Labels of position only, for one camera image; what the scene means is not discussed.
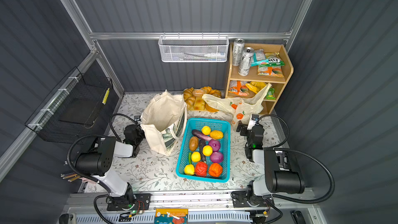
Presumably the cream plastic grocery bag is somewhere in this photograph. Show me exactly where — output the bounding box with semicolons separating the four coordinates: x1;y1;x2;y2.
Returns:
202;83;272;129

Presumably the beige canvas tote bag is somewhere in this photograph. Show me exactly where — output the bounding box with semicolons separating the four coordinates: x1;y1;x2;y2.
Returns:
141;91;188;156

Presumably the teal plastic basket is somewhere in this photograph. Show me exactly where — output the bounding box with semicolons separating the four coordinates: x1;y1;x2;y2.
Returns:
176;118;231;183

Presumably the silver can front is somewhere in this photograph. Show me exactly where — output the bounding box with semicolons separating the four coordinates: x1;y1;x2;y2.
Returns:
238;47;255;76

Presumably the silver can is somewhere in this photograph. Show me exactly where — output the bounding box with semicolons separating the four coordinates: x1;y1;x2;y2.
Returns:
232;38;245;66
238;47;255;76

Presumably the teal snack packet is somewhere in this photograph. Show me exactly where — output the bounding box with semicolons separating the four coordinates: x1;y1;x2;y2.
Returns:
251;49;268;67

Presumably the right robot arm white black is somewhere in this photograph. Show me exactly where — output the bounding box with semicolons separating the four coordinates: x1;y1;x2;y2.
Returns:
231;114;336;208

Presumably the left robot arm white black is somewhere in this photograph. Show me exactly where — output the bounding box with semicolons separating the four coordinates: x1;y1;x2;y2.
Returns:
66;113;145;209

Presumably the orange yellow mango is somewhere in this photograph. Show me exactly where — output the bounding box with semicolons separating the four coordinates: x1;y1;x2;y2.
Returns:
209;130;224;140

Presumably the purple onion upper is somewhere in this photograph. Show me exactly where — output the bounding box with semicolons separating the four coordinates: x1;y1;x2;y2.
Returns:
208;139;221;152

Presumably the purple onion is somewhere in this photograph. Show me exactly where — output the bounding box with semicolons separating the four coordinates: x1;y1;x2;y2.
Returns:
210;151;224;163
208;139;221;152

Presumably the purple onion lower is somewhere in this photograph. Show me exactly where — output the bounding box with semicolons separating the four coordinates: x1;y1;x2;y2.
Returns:
210;151;224;163

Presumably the small green snack packet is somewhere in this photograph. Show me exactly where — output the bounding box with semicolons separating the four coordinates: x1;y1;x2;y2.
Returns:
266;88;276;100

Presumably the yellow lemon top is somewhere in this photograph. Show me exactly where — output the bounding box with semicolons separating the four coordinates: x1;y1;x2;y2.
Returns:
202;126;211;135

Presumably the yellow lemon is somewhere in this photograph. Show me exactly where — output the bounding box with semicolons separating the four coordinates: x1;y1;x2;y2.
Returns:
202;145;213;157
202;126;211;135
183;164;195;175
191;151;201;163

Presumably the yellow lemon middle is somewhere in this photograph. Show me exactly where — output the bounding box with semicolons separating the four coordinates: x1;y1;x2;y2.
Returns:
202;145;213;157

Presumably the orange snack bag lower shelf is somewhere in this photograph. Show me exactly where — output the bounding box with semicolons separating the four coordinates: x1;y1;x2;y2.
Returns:
228;80;250;96

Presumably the orange snack bag shelf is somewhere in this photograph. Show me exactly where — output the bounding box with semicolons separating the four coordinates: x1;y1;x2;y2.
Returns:
257;66;284;77
228;80;250;96

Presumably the yellow snack bag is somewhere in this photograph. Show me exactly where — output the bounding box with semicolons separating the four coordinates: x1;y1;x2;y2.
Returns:
245;82;266;94

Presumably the orange pumpkin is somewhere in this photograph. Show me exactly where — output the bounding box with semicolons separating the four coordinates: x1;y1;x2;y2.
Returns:
208;163;223;177

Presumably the purple eggplant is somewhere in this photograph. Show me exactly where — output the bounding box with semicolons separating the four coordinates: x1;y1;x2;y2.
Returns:
192;130;212;142

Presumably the brown potato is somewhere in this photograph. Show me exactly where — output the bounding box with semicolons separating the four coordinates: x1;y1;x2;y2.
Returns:
189;136;199;152

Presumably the red tomato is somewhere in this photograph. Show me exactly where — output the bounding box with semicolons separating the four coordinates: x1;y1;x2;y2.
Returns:
195;161;208;177

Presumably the yellow lemon left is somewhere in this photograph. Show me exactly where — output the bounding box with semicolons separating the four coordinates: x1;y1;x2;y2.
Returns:
191;151;201;163

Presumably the yellow lemon bottom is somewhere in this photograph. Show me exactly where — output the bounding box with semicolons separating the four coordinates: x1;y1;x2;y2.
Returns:
183;164;195;175

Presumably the wooden shelf unit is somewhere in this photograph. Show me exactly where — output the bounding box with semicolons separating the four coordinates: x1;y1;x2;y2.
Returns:
225;43;293;114

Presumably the bread rolls tray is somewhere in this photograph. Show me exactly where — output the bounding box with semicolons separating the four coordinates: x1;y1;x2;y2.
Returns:
183;86;221;113

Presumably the orange snack bag top shelf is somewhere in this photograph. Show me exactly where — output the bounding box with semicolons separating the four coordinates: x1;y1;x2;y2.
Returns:
257;66;284;77

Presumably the green chips bag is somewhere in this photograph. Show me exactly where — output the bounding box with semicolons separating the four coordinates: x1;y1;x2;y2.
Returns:
264;52;285;67

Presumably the colourful box at front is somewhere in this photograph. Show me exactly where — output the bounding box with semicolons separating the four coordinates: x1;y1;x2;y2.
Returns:
154;208;189;224

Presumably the white tube in basket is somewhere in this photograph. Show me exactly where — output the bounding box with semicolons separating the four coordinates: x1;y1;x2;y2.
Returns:
183;52;227;60

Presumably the silver can rear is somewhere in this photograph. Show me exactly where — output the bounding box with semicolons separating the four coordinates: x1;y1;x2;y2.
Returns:
232;38;245;66

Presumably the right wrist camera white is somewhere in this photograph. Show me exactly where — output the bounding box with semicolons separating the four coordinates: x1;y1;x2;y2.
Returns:
247;114;259;130

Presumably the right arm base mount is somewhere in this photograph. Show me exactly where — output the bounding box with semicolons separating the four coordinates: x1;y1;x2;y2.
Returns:
231;190;274;208

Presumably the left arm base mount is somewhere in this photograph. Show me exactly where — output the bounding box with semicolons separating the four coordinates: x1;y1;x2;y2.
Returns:
106;194;152;211

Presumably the black wire wall basket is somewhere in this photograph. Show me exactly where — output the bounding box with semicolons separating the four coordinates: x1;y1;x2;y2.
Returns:
25;69;118;144

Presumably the white wire wall basket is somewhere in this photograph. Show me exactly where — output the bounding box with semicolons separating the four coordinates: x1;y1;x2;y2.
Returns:
158;36;230;63

